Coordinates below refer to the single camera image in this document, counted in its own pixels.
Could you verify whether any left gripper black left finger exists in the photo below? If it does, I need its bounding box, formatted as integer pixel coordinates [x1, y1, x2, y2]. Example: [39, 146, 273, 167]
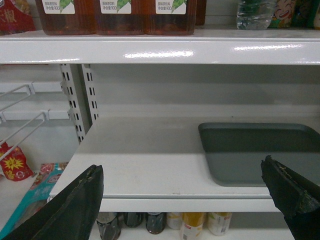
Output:
[3, 164, 104, 240]

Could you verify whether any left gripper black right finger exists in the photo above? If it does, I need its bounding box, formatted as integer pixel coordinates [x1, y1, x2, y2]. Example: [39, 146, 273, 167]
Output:
[260, 155, 320, 240]

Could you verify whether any silver grey rectangular tray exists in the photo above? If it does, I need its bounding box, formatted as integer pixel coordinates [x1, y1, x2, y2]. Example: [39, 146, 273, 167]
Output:
[198, 122, 320, 187]

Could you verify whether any teal snack bag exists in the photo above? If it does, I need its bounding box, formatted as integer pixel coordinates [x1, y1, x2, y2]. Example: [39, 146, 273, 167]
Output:
[0, 162, 68, 239]

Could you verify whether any red yellow hanging snack bag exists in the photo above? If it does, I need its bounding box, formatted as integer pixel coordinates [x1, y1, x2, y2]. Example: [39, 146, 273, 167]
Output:
[0, 146, 33, 182]

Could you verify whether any dark drink bottle lower shelf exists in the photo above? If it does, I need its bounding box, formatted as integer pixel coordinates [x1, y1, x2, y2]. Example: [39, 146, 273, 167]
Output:
[145, 212, 167, 235]

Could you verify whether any yellow white drink can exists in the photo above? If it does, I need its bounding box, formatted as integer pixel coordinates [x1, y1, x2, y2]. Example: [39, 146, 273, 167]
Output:
[180, 212, 206, 240]

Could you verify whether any white metal shelf unit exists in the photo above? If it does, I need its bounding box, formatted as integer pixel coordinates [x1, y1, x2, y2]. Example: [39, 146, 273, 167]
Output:
[0, 25, 320, 240]

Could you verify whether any cartoon snack package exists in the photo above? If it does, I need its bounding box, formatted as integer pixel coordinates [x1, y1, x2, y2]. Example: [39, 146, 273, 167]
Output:
[268, 0, 296, 29]

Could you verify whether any clear water bottle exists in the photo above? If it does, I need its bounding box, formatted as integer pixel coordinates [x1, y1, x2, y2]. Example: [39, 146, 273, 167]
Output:
[236, 0, 277, 31]

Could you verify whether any brown tea bottle left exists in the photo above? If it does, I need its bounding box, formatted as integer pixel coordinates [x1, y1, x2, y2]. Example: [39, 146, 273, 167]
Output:
[35, 0, 96, 36]

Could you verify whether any brown tea bottle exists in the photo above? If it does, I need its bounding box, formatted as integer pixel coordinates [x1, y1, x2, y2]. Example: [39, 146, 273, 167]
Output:
[93, 0, 144, 36]
[35, 0, 96, 36]
[142, 0, 197, 36]

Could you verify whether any brown tea bottle middle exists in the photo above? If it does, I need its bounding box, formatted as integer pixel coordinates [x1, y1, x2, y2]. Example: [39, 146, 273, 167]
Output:
[93, 0, 144, 36]

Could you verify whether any red snack bag top left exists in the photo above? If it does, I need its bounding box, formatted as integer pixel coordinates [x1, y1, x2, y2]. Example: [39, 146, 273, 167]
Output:
[0, 0, 36, 36]

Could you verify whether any brown tea bottle right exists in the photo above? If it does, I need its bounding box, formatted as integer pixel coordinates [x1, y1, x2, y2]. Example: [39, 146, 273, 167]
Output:
[142, 0, 197, 36]

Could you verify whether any white wire hook lower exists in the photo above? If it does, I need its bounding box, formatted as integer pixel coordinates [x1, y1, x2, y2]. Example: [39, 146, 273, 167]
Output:
[0, 110, 50, 148]

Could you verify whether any white wire hook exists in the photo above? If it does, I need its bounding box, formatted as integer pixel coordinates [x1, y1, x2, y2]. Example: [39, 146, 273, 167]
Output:
[0, 110, 50, 148]
[0, 84, 35, 112]

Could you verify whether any white wire hook upper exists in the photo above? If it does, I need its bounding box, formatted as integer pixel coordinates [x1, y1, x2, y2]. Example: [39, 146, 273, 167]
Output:
[0, 84, 35, 112]

